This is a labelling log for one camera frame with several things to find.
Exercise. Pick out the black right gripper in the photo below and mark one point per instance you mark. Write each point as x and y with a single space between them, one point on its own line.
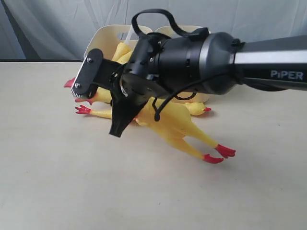
133 83

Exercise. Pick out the headless rubber chicken body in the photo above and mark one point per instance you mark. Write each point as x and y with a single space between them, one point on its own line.
122 53

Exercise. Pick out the rubber chicken head with tube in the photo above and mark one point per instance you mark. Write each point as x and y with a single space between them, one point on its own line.
127 38

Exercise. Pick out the whole rubber chicken front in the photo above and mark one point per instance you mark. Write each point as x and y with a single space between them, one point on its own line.
173 126

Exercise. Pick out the whole rubber chicken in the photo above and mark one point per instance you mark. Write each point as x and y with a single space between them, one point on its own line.
173 126
194 109

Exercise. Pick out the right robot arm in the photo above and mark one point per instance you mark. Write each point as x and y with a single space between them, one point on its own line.
161 67

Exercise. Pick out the whole rubber chicken rear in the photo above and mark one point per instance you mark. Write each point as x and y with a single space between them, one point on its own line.
194 109

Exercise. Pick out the cream bin marked X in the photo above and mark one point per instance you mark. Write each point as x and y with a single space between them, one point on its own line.
106 39

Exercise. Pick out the cream bin marked O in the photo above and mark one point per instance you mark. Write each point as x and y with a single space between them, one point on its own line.
190 97

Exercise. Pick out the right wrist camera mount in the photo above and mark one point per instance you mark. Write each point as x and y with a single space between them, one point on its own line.
83 86

